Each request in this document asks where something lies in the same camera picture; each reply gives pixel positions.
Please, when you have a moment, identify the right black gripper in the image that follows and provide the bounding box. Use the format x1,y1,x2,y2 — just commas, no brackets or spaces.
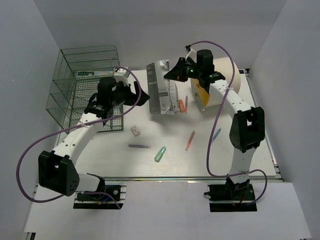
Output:
165,57,203,82

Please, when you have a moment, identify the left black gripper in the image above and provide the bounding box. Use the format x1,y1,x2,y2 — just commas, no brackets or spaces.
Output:
110,80,150,108

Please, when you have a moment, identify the grey setup guide booklet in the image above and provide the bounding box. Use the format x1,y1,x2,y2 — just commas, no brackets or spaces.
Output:
146,59,180,115

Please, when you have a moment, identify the small white eraser box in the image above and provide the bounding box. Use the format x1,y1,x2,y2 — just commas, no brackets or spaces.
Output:
130,125,141,137

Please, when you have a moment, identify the round white drawer organizer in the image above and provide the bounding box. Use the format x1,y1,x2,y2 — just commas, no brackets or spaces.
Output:
190,56,242,111

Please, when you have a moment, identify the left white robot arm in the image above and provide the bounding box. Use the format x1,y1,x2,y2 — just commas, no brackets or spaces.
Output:
38,77,150,200

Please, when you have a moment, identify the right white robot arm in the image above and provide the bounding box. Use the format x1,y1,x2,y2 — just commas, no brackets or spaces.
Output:
164,49,265,202

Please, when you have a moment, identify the purple pink pen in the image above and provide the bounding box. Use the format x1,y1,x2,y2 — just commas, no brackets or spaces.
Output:
184,95,188,113

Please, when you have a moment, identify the orange highlighter cap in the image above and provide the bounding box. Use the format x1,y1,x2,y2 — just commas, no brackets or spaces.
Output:
178,99,185,113

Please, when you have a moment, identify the dark purple pen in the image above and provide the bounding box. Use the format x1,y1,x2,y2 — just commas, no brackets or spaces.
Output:
128,144,151,149

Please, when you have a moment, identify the green highlighter cap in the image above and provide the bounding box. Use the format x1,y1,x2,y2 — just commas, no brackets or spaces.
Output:
154,146,167,163

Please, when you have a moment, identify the blue pen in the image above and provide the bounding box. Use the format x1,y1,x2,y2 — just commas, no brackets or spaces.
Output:
212,128,221,141

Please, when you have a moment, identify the orange pink pen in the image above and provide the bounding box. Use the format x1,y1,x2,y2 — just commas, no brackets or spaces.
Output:
185,130,195,151

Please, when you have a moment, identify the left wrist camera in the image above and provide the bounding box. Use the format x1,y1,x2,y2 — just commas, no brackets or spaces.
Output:
113,68,130,86

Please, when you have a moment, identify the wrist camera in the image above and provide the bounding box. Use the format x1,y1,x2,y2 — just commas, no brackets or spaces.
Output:
184,45,197,62
113,68,130,86

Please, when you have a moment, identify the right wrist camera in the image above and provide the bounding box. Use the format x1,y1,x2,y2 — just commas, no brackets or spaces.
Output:
184,45,197,62

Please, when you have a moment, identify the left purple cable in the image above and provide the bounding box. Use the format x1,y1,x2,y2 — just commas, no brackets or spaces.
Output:
16,66,142,210

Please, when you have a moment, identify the purple cable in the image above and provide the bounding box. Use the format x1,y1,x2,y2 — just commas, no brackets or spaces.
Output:
184,40,268,207
16,66,142,210

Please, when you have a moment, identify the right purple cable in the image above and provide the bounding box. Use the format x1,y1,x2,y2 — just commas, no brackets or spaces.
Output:
184,40,268,207

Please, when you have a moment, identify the green wire mesh rack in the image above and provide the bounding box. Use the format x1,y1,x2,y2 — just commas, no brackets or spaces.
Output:
46,45,120,129

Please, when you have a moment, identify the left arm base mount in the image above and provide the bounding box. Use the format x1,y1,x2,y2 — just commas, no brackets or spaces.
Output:
73,181,127,210

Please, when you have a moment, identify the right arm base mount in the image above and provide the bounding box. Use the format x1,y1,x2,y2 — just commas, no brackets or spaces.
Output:
203,184,257,213

